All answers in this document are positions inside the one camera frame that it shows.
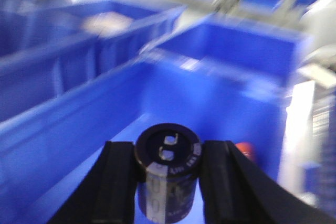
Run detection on brown cylindrical capacitor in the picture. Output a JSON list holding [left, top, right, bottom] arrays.
[[134, 123, 202, 223]]

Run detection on red cable bundle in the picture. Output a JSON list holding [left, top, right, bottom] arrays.
[[235, 142, 256, 163]]

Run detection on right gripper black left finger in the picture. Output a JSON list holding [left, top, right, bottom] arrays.
[[48, 141, 137, 223]]

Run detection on blue bin left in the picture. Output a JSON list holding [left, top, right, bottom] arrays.
[[1, 0, 185, 121]]

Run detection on blue bin behind centre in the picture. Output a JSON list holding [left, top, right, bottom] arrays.
[[154, 16, 311, 87]]

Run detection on blue bin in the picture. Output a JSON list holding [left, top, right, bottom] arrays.
[[1, 0, 185, 121], [154, 16, 311, 87], [1, 59, 289, 223]]

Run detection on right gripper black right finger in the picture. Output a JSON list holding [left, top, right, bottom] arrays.
[[199, 140, 335, 223]]

